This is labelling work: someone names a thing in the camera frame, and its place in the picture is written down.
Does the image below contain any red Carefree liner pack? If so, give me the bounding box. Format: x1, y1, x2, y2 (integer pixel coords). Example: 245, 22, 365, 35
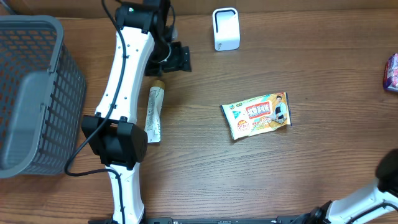
383, 53, 398, 92

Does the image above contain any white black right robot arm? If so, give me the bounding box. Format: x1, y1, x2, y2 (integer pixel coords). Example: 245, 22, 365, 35
306, 149, 397, 223

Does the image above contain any white small packet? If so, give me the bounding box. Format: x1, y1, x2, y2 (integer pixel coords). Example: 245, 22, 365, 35
144, 80, 165, 144

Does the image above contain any grey plastic basket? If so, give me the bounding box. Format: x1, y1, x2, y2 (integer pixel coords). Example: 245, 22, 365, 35
1, 15, 86, 179

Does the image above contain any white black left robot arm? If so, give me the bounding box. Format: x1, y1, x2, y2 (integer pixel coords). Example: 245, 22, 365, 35
81, 1, 192, 223

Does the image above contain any white barcode scanner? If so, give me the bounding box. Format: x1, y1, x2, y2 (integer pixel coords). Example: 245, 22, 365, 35
212, 7, 241, 51

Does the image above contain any yellow wet wipes packet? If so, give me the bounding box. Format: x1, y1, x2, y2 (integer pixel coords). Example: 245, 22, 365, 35
221, 92, 292, 140

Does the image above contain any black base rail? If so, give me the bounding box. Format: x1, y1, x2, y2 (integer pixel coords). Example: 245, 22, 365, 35
88, 215, 366, 224

